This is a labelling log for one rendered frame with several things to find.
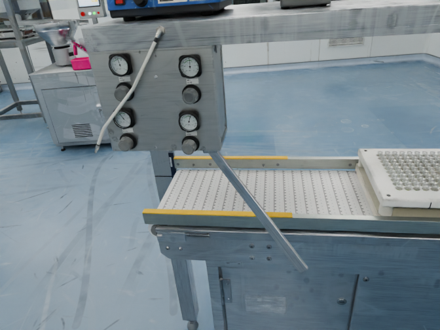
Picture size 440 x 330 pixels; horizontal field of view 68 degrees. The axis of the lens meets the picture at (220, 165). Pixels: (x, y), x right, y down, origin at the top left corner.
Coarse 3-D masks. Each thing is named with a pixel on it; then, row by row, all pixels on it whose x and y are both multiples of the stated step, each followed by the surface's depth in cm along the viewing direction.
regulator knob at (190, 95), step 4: (188, 80) 56; (192, 80) 56; (196, 80) 56; (192, 84) 56; (184, 88) 56; (188, 88) 55; (192, 88) 56; (196, 88) 56; (184, 92) 55; (188, 92) 55; (192, 92) 55; (196, 92) 56; (200, 92) 56; (184, 96) 55; (188, 96) 55; (192, 96) 55; (196, 96) 56; (200, 96) 57; (184, 100) 55; (188, 100) 55; (192, 100) 55; (196, 100) 56
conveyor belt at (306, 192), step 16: (176, 176) 97; (192, 176) 96; (208, 176) 96; (224, 176) 95; (240, 176) 94; (256, 176) 94; (272, 176) 93; (288, 176) 92; (304, 176) 92; (320, 176) 91; (336, 176) 91; (352, 176) 90; (176, 192) 89; (192, 192) 89; (208, 192) 88; (224, 192) 87; (256, 192) 86; (272, 192) 86; (288, 192) 85; (304, 192) 85; (320, 192) 84; (336, 192) 84; (352, 192) 83; (160, 208) 83; (176, 208) 83; (192, 208) 82; (208, 208) 82; (224, 208) 81; (240, 208) 81; (272, 208) 80; (288, 208) 79; (304, 208) 79; (320, 208) 78; (336, 208) 78; (352, 208) 77; (368, 208) 77
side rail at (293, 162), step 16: (176, 160) 100; (192, 160) 99; (208, 160) 98; (240, 160) 96; (256, 160) 96; (272, 160) 95; (288, 160) 94; (304, 160) 93; (320, 160) 93; (336, 160) 92; (352, 160) 91
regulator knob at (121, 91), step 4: (120, 80) 58; (124, 80) 58; (128, 80) 57; (120, 84) 58; (124, 84) 58; (128, 84) 58; (116, 88) 58; (120, 88) 56; (124, 88) 57; (128, 88) 57; (116, 92) 57; (120, 92) 57; (124, 92) 56; (116, 96) 57; (120, 96) 57; (124, 96) 57; (132, 96) 59; (120, 100) 57; (128, 100) 59
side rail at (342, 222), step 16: (160, 224) 77; (176, 224) 76; (192, 224) 75; (208, 224) 75; (224, 224) 74; (240, 224) 73; (256, 224) 73; (288, 224) 71; (304, 224) 71; (320, 224) 70; (336, 224) 70; (352, 224) 69; (368, 224) 68; (384, 224) 68; (400, 224) 67; (416, 224) 67; (432, 224) 66
